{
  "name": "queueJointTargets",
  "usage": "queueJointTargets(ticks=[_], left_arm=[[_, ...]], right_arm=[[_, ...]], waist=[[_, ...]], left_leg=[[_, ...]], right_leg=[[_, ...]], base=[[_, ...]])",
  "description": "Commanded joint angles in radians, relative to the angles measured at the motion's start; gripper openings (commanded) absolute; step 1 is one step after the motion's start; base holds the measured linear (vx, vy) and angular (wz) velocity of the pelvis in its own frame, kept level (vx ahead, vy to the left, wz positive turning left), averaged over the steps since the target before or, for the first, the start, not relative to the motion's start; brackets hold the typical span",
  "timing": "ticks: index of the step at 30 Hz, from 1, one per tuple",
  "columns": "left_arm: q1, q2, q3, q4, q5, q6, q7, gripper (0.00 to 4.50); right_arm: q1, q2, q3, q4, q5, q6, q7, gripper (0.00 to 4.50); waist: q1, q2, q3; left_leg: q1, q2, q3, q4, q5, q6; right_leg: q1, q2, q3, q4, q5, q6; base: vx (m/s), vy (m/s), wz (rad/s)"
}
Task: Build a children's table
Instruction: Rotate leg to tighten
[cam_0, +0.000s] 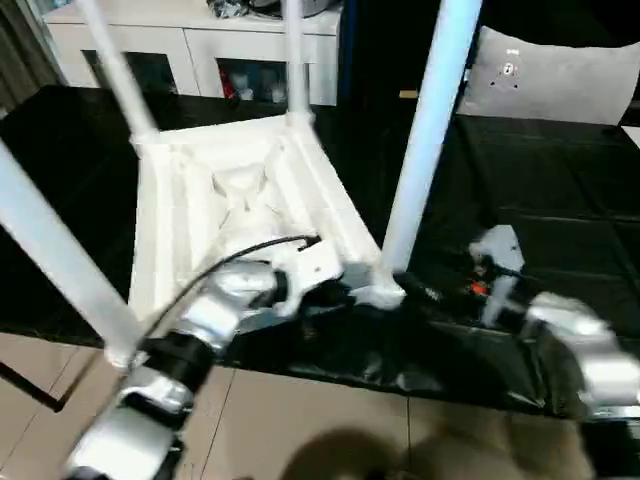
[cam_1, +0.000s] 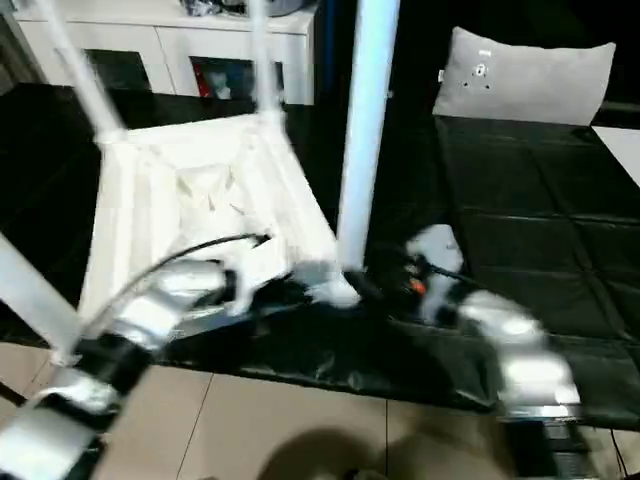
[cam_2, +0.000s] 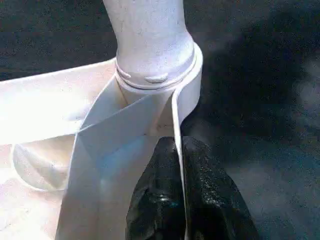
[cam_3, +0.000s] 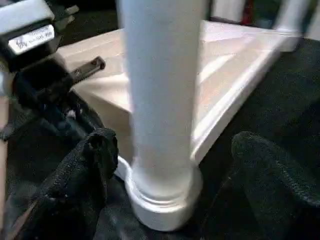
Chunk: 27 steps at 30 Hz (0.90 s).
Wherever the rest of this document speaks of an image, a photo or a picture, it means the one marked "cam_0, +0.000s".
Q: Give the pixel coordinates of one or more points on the white plastic table top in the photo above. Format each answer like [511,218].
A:
[165,225]

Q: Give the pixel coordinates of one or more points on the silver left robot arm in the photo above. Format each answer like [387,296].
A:
[215,305]

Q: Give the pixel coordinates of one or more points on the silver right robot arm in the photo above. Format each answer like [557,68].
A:
[590,350]

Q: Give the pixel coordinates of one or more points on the black work mat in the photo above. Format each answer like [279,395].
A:
[550,175]

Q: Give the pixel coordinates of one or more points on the white side board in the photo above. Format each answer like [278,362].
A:
[632,136]

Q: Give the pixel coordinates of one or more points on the grey printed pillow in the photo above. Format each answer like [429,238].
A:
[550,75]

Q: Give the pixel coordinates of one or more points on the black sofa with gold label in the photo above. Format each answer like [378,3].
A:
[380,50]

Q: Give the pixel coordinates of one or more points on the white cabinet with glass doors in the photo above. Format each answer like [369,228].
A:
[200,40]

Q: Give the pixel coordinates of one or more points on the black plastic packet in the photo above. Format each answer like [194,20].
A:
[227,7]

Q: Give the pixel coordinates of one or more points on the grey window curtain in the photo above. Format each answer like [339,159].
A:
[20,50]

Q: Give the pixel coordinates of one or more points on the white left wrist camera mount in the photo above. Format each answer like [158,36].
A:
[310,265]

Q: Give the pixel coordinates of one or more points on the black metal frame bar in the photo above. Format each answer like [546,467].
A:
[30,385]

